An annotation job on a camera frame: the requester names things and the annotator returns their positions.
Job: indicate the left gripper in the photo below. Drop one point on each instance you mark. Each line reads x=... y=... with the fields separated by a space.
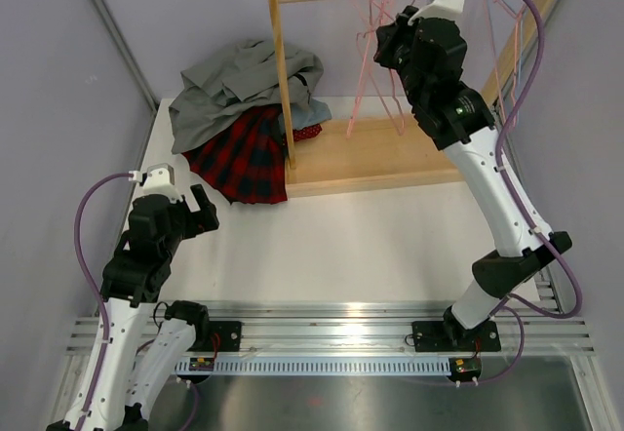
x=202 y=220

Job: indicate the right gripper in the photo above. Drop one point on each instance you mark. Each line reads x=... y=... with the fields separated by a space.
x=390 y=36

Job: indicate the red plaid skirt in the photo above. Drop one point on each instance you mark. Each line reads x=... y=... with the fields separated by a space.
x=245 y=162

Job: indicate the light blue denim skirt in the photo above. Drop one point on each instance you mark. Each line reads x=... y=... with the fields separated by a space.
x=309 y=114

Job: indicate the grey pleated skirt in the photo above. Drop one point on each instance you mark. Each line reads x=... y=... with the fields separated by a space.
x=232 y=80

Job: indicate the red dotted skirt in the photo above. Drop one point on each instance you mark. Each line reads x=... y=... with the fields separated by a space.
x=307 y=132

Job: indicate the blue wire hanger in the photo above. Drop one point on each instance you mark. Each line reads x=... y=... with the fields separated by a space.
x=518 y=47

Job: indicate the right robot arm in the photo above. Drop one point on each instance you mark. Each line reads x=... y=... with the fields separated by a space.
x=428 y=53

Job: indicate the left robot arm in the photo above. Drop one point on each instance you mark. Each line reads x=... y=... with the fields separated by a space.
x=118 y=390

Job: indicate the wooden clothes rack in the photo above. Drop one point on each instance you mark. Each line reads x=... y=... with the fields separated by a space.
x=375 y=157

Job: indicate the aluminium corner profile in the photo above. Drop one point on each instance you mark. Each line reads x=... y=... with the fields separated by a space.
x=118 y=39

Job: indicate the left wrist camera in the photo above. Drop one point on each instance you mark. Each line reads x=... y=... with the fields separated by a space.
x=157 y=180

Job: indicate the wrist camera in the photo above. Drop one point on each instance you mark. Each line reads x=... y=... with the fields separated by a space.
x=157 y=180
x=439 y=9

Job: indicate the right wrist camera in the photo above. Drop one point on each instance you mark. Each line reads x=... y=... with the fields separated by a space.
x=439 y=9

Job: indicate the aluminium mounting rail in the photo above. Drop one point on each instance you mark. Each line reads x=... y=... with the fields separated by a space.
x=382 y=330

